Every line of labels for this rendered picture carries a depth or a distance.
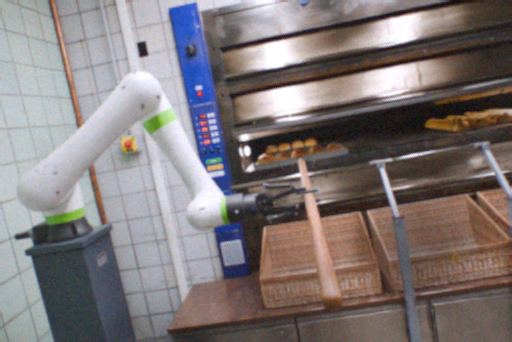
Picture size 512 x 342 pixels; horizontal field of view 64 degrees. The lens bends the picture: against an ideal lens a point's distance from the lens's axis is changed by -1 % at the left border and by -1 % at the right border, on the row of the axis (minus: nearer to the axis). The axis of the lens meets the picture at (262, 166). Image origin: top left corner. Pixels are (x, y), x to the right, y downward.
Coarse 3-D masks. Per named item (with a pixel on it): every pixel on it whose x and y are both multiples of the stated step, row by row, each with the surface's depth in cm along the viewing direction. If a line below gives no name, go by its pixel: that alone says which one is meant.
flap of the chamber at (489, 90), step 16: (432, 96) 208; (448, 96) 207; (464, 96) 213; (480, 96) 221; (352, 112) 212; (368, 112) 213; (384, 112) 222; (256, 128) 217; (272, 128) 216; (288, 128) 222; (304, 128) 231
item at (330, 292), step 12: (300, 168) 189; (312, 192) 134; (312, 204) 115; (312, 216) 102; (312, 228) 93; (312, 240) 86; (324, 240) 84; (324, 252) 76; (324, 264) 70; (324, 276) 65; (324, 288) 62; (336, 288) 61; (324, 300) 59; (336, 300) 59
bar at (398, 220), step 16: (480, 144) 187; (384, 160) 192; (400, 160) 191; (288, 176) 197; (320, 176) 196; (384, 176) 188; (496, 176) 179; (400, 224) 172; (400, 240) 173; (400, 256) 174; (400, 272) 178; (416, 304) 176; (416, 320) 177; (416, 336) 178
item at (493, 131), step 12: (468, 132) 224; (480, 132) 222; (492, 132) 222; (504, 132) 221; (396, 144) 231; (408, 144) 226; (420, 144) 226; (432, 144) 225; (336, 156) 230; (348, 156) 230; (360, 156) 229; (372, 156) 229; (264, 168) 236; (276, 168) 234; (288, 168) 233
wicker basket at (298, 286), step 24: (336, 216) 231; (360, 216) 225; (264, 240) 224; (288, 240) 234; (336, 240) 230; (360, 240) 228; (264, 264) 210; (312, 264) 230; (360, 264) 224; (264, 288) 193; (288, 288) 211; (312, 288) 205; (360, 288) 188
